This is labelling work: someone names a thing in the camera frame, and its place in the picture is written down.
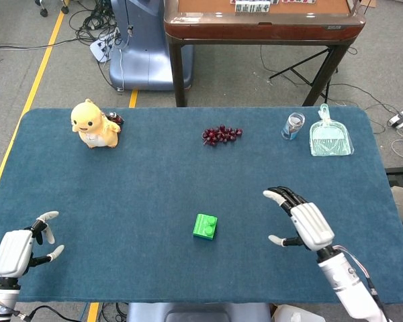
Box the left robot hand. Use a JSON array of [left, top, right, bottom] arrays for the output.
[[0, 211, 65, 278]]

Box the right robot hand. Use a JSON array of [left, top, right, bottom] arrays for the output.
[[263, 186, 335, 252]]

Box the green toy block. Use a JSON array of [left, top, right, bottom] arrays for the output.
[[192, 213, 218, 241]]

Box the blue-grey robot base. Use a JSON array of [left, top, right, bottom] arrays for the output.
[[126, 303, 273, 322]]

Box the translucent green dustpan with brush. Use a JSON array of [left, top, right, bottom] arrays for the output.
[[309, 103, 355, 157]]

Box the clear glass jar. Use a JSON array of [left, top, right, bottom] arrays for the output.
[[281, 111, 306, 142]]

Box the red grape bunch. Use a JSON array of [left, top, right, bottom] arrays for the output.
[[201, 125, 244, 147]]

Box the blue table cloth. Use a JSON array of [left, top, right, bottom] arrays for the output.
[[0, 107, 403, 305]]

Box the yellow plush toy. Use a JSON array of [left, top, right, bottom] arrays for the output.
[[70, 98, 122, 150]]

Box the small dark red toy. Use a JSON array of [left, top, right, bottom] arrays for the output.
[[105, 111, 125, 127]]

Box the brown mahjong table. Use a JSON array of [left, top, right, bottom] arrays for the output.
[[163, 0, 367, 107]]

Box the row of mahjong tiles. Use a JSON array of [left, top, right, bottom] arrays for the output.
[[234, 1, 271, 14]]

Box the blue-grey machine body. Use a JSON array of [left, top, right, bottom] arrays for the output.
[[108, 0, 194, 91]]

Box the office chair with castors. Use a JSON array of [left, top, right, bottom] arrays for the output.
[[35, 0, 70, 17]]

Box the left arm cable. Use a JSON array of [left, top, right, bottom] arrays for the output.
[[6, 303, 83, 322]]

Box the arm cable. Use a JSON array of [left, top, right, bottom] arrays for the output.
[[335, 246, 389, 313], [6, 303, 83, 322]]

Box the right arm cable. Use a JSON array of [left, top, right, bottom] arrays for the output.
[[335, 246, 389, 313]]

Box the tangle of black floor cables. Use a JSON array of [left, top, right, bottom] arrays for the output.
[[69, 0, 122, 44]]

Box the hanging pendant cord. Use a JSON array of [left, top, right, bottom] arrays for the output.
[[124, 0, 134, 38]]

